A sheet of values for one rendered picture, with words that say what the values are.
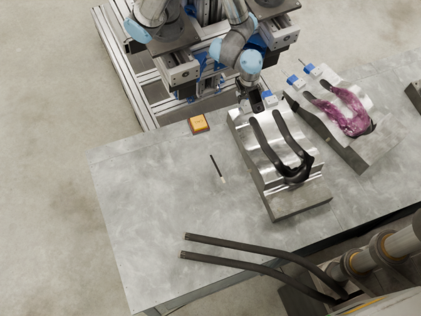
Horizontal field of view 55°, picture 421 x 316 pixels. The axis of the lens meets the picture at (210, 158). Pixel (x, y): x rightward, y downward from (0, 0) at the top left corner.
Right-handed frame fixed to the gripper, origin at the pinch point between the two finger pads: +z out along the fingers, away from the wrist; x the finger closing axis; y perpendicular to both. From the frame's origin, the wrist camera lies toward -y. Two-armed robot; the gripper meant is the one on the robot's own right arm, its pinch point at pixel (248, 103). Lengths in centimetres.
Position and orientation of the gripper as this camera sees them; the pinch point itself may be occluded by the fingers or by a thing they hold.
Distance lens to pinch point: 172.4
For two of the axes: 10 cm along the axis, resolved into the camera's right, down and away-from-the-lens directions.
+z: 0.3, 2.5, 9.7
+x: -9.3, 3.5, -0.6
